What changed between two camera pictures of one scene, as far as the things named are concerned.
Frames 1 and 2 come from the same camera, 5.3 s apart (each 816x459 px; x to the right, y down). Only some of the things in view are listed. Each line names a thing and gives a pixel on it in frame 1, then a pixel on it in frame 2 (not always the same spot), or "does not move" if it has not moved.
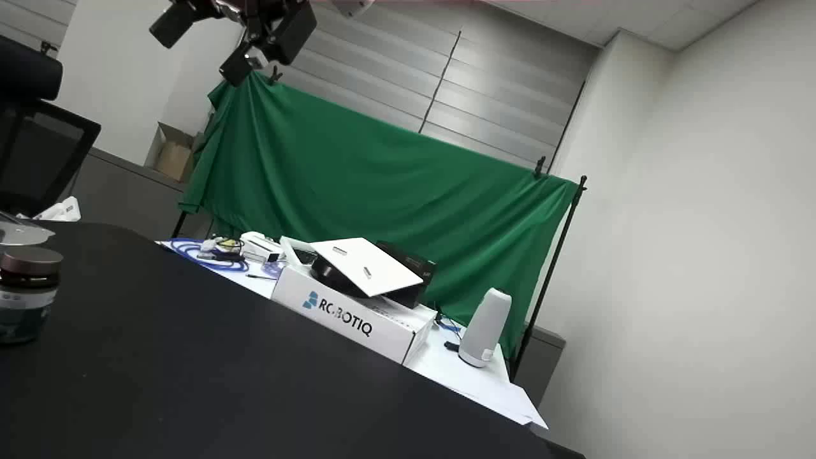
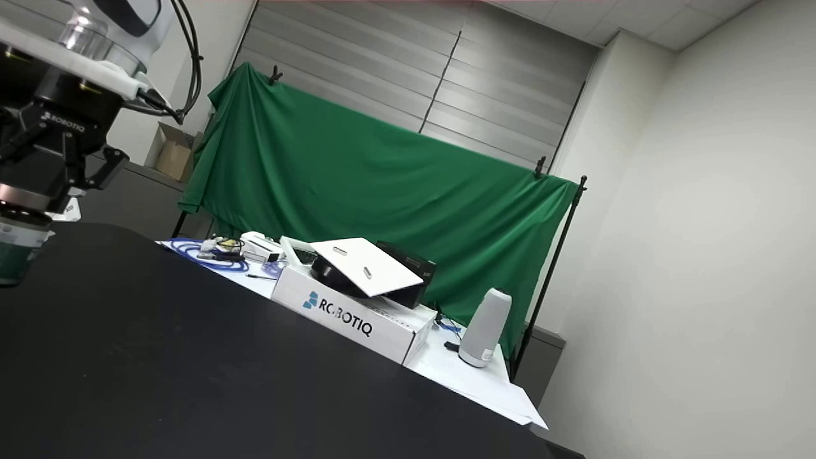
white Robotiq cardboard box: x=381 y=326 does not move
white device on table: x=257 y=249 does not move
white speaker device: x=484 y=328 does not move
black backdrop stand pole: x=543 y=287 does not move
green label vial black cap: x=28 y=293 to x=19 y=244
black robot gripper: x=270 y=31 to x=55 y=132
